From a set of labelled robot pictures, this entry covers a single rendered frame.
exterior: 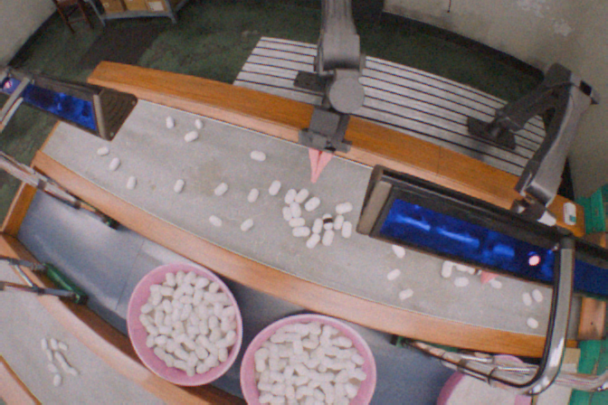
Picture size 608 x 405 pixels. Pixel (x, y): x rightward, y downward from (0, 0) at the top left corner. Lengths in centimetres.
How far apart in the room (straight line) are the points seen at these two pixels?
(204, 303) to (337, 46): 58
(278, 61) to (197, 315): 81
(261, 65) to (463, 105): 73
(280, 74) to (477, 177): 68
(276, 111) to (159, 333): 61
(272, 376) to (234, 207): 38
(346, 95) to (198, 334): 56
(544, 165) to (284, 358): 65
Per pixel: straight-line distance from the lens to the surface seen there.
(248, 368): 61
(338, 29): 52
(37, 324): 96
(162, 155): 76
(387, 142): 68
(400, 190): 24
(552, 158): 62
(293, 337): 58
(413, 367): 72
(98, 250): 87
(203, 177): 68
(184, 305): 64
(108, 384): 79
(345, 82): 43
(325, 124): 42
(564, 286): 33
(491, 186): 77
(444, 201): 25
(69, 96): 48
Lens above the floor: 132
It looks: 66 degrees down
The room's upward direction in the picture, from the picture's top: 1 degrees clockwise
